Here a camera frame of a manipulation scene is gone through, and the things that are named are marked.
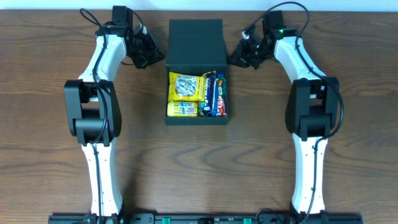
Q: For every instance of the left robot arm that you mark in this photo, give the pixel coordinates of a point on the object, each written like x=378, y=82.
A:
x=93, y=112

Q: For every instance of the yellow M&M's candy tube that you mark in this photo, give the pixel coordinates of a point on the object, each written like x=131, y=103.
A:
x=182, y=109

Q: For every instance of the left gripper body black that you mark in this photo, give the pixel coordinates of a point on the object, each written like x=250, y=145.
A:
x=148, y=51

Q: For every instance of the dark green gift box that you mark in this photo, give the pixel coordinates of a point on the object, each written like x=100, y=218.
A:
x=196, y=47

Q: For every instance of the yellow Hacks candy bag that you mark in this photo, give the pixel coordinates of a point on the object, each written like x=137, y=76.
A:
x=186, y=87

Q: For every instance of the blue Oreo cookie pack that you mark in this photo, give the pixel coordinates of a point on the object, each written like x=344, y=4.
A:
x=219, y=75

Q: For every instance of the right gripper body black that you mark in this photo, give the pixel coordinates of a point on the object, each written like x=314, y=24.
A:
x=246, y=53

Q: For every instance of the Haribo gummy worms bag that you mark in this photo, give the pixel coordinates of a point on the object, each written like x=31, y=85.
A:
x=203, y=108

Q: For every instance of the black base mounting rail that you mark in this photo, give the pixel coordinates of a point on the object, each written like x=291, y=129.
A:
x=148, y=218

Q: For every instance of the red green KitKat bar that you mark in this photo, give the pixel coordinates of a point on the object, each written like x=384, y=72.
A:
x=220, y=101

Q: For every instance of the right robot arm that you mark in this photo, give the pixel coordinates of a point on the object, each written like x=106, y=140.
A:
x=314, y=109

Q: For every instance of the purple Dairy Milk bar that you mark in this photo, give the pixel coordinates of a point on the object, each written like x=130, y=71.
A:
x=210, y=89

